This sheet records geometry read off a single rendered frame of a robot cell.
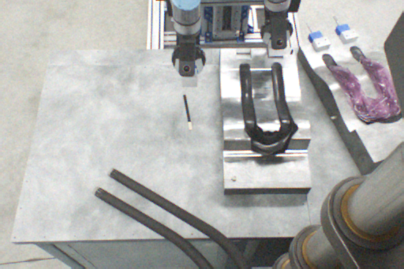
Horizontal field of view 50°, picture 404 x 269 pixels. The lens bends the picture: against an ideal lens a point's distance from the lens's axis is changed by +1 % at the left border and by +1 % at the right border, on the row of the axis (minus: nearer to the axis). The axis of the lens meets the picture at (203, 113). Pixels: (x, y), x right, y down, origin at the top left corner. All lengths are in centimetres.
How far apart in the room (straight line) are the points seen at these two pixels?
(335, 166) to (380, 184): 96
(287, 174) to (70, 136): 72
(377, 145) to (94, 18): 200
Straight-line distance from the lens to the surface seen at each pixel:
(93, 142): 146
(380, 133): 141
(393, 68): 35
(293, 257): 82
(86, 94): 156
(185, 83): 138
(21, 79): 271
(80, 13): 292
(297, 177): 133
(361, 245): 58
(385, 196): 49
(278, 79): 146
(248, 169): 132
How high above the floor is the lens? 208
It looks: 61 degrees down
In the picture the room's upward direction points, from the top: straight up
